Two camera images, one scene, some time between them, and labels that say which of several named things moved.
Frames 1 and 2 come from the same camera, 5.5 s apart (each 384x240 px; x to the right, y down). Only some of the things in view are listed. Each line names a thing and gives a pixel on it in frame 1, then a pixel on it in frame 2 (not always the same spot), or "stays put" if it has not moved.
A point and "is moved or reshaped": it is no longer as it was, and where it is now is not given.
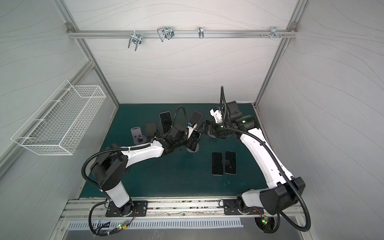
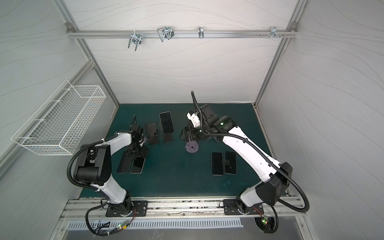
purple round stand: [196, 149] stays put
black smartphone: [217, 163] stays put
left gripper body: [190, 143] to [138, 151]
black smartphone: [195, 134] is moved or reshaped
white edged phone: [230, 162] stays put
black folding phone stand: [151, 128] stays put
